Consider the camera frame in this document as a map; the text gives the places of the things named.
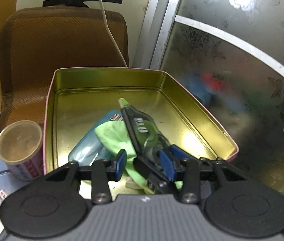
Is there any white power cable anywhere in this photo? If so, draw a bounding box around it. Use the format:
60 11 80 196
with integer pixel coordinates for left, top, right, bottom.
91 0 129 68

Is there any blue glasses case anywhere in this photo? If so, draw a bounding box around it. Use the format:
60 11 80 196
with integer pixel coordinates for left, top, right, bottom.
68 110 123 166

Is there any peanut can with lid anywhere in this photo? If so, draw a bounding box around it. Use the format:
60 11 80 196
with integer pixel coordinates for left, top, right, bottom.
0 120 43 181

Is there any pink macaron tin box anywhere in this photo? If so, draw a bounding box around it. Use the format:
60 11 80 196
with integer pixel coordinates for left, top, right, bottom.
43 67 239 172

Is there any frosted glass sliding door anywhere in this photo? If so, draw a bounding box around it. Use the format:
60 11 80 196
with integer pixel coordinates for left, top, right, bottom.
133 0 284 193

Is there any green correction tape dispenser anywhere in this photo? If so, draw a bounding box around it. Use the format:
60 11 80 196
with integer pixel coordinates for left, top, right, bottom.
118 98 178 195

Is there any green cleaning cloth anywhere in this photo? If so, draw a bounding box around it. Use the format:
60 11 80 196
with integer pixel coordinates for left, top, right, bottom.
95 121 170 194

